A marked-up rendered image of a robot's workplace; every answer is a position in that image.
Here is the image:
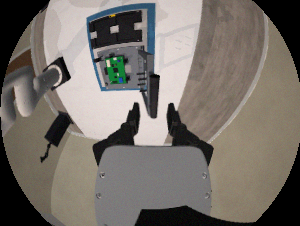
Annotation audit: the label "green circuit board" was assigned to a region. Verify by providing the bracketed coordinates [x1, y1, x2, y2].
[105, 56, 127, 84]

